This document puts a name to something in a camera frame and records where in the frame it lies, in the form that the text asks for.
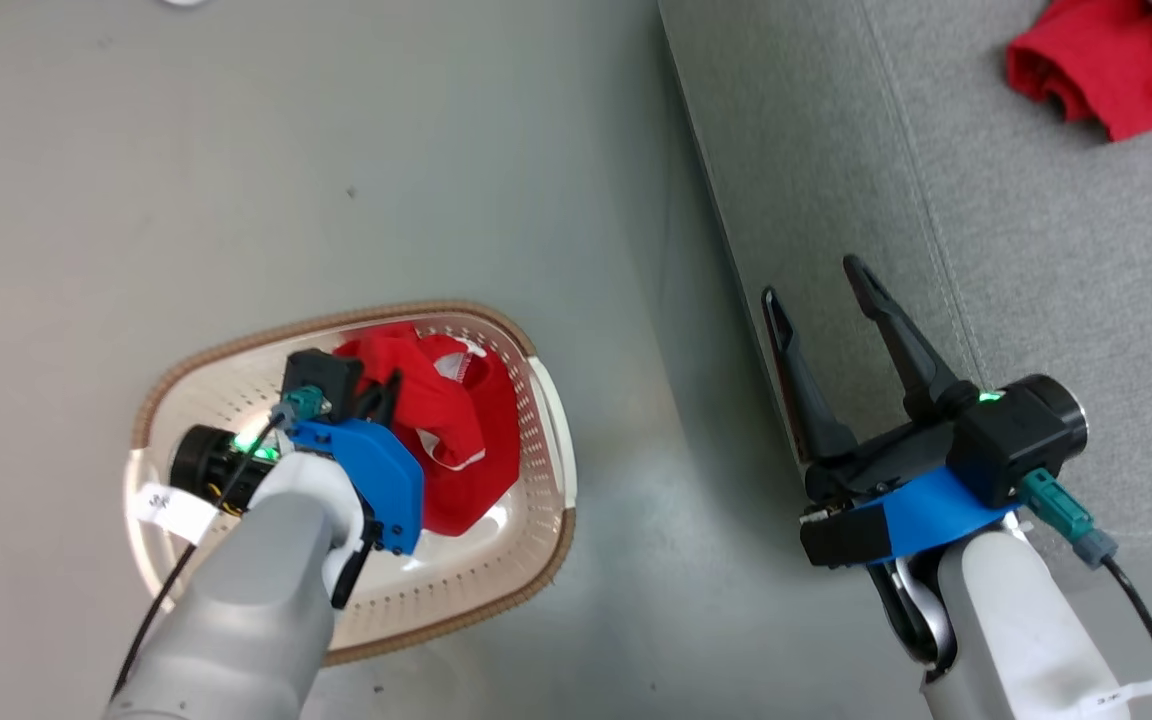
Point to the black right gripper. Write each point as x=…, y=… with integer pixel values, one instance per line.
x=886, y=460

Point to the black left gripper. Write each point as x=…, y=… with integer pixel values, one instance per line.
x=211, y=462

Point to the red garment with white collar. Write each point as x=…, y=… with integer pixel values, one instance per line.
x=466, y=440

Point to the red garment with white stripes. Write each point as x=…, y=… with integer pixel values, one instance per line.
x=1106, y=65

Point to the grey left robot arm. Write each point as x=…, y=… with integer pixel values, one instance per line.
x=246, y=610

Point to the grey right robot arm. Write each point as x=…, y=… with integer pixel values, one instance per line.
x=1006, y=630

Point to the grey fabric sofa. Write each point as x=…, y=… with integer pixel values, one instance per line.
x=1036, y=250

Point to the cream perforated laundry basket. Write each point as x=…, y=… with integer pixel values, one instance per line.
x=206, y=385

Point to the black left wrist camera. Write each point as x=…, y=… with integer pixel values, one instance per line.
x=321, y=372

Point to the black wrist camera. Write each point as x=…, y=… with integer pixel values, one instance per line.
x=1006, y=440
x=321, y=372

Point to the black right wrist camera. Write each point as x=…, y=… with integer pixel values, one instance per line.
x=1006, y=440

